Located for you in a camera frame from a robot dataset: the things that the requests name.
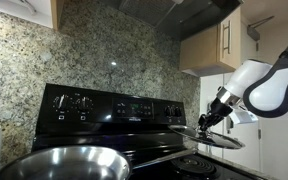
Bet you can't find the large black coil burner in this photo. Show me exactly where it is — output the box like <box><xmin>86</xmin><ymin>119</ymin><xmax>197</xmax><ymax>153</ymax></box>
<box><xmin>170</xmin><ymin>155</ymin><xmax>220</xmax><ymax>180</ymax></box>

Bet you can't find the dark range hood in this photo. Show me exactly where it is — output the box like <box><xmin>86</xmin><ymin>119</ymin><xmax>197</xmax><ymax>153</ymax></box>
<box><xmin>97</xmin><ymin>0</ymin><xmax>244</xmax><ymax>42</ymax></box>

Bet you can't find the stove digital control display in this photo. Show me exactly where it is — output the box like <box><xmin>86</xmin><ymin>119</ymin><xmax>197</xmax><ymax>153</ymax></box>
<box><xmin>112</xmin><ymin>97</ymin><xmax>154</xmax><ymax>120</ymax></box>

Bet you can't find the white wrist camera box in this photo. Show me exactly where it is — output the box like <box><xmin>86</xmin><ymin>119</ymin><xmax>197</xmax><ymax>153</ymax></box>
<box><xmin>229</xmin><ymin>107</ymin><xmax>259</xmax><ymax>126</ymax></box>

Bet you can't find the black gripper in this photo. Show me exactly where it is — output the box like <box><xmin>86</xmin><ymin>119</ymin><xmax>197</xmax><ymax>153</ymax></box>
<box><xmin>197</xmin><ymin>97</ymin><xmax>234</xmax><ymax>132</ymax></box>

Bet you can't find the white door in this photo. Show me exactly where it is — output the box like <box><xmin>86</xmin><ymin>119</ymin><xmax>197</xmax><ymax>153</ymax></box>
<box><xmin>222</xmin><ymin>21</ymin><xmax>262</xmax><ymax>173</ymax></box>

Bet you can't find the black stove knob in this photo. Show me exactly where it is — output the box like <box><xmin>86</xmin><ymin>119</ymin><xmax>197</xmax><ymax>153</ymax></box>
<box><xmin>52</xmin><ymin>94</ymin><xmax>72</xmax><ymax>113</ymax></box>
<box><xmin>74</xmin><ymin>96</ymin><xmax>94</xmax><ymax>114</ymax></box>
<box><xmin>172</xmin><ymin>106</ymin><xmax>182</xmax><ymax>118</ymax></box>
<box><xmin>163</xmin><ymin>105</ymin><xmax>174</xmax><ymax>118</ymax></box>

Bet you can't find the black electric stove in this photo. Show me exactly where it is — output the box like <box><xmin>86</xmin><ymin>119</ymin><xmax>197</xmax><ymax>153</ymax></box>
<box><xmin>30</xmin><ymin>83</ymin><xmax>272</xmax><ymax>180</ymax></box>

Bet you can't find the metal cabinet bar handle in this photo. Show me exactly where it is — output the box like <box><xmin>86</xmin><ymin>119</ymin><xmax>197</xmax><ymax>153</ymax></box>
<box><xmin>221</xmin><ymin>19</ymin><xmax>232</xmax><ymax>55</ymax></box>

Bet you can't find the stainless steel frying pan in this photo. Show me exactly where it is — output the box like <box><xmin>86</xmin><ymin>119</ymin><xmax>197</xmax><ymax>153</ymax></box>
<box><xmin>0</xmin><ymin>144</ymin><xmax>199</xmax><ymax>180</ymax></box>

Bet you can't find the light wood wall cabinet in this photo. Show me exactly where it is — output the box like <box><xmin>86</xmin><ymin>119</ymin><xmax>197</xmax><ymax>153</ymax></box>
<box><xmin>178</xmin><ymin>6</ymin><xmax>242</xmax><ymax>78</ymax></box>

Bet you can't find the glass lid with steel handle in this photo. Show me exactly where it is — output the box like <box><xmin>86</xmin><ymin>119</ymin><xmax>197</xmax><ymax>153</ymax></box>
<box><xmin>167</xmin><ymin>123</ymin><xmax>246</xmax><ymax>151</ymax></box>

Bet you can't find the metal door closer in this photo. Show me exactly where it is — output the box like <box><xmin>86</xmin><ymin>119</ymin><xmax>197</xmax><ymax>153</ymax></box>
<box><xmin>246</xmin><ymin>15</ymin><xmax>275</xmax><ymax>42</ymax></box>

